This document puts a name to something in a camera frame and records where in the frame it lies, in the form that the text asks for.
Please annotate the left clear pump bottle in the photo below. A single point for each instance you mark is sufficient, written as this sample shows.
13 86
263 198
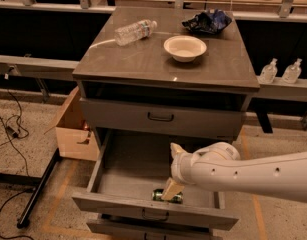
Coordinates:
268 72

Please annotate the grey metal shelf rail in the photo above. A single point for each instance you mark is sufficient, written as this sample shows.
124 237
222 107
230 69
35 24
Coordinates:
37 67

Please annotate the black metal floor rail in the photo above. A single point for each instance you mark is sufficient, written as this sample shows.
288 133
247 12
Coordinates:
35 184

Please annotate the bottom drawer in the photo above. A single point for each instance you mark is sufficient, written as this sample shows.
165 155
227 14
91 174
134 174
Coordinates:
139 232

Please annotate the grey drawer cabinet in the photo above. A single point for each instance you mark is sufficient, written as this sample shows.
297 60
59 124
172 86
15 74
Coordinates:
143 72

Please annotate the blue chip bag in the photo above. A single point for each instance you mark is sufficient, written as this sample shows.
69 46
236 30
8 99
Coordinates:
208 22

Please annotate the clear pump bottle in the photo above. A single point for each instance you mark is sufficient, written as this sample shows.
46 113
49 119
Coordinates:
268 72
292 72

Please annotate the green can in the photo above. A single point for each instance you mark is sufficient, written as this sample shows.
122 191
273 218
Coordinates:
157 196

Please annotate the clear plastic water bottle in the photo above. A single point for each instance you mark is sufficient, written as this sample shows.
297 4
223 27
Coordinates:
134 32

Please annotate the cardboard box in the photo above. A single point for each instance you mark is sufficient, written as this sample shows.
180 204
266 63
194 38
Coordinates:
74 137

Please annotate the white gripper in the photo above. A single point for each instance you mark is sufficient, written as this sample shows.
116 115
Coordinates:
177 166

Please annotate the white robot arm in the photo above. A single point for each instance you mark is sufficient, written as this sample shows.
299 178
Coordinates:
219 168

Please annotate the closed top drawer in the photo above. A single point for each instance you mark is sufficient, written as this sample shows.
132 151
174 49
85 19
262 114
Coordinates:
180 121

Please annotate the right clear pump bottle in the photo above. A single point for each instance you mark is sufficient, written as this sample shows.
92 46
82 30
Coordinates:
292 72

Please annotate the white bowl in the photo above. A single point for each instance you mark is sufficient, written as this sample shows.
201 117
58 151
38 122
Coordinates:
184 48

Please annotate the open middle drawer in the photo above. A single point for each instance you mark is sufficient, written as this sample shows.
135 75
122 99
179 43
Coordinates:
130 168

